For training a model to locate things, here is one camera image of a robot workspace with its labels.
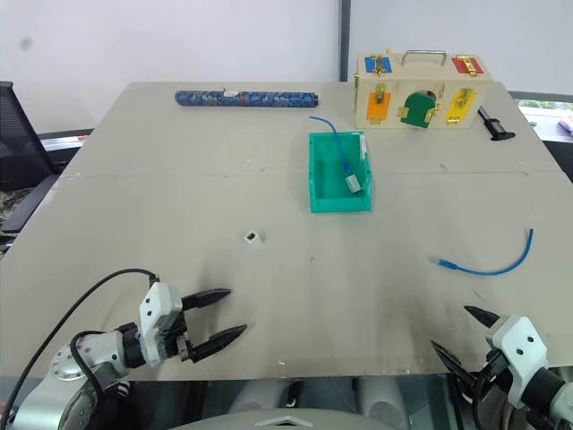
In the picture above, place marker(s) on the grey side shelf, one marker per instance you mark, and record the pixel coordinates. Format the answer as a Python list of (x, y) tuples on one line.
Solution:
[(62, 145)]

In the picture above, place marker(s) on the grey robot torso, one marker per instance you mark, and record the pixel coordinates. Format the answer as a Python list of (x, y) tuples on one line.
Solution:
[(286, 416)]

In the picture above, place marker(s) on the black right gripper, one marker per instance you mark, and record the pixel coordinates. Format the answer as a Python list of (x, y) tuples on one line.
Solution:
[(494, 367)]

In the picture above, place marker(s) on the pink item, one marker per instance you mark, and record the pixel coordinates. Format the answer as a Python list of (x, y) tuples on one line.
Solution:
[(567, 123)]

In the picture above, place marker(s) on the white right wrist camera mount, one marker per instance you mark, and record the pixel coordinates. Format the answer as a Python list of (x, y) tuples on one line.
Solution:
[(521, 349)]

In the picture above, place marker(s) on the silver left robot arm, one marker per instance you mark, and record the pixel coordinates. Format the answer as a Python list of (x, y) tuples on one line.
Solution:
[(67, 363)]

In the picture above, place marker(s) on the small white connector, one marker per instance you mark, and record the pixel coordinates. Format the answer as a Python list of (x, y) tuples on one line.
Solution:
[(252, 238)]

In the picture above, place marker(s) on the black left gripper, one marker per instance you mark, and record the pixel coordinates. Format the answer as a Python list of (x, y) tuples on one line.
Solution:
[(172, 342)]

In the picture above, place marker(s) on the grey metal pole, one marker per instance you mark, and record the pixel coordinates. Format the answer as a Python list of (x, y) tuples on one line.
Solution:
[(344, 40)]

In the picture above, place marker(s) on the black office chair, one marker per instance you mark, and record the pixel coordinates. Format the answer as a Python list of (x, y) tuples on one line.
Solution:
[(18, 143)]

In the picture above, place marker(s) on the blue patterned roll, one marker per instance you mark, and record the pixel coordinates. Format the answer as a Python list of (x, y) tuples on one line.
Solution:
[(246, 98)]

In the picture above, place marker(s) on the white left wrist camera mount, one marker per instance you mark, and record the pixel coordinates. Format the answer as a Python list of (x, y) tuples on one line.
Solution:
[(154, 313)]

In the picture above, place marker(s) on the background desk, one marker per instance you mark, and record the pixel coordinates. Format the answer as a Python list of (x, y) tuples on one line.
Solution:
[(541, 114)]

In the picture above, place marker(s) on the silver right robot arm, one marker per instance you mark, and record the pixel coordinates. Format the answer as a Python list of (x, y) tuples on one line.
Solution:
[(546, 398)]

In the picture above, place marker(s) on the wooden lock box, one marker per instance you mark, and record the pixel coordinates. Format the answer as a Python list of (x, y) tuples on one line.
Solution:
[(421, 89)]

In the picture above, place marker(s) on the green plastic bin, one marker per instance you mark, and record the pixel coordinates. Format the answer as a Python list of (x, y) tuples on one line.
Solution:
[(333, 201)]

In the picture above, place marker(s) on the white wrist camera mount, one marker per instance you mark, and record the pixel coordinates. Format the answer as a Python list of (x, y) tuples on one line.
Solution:
[(154, 313), (521, 349)]

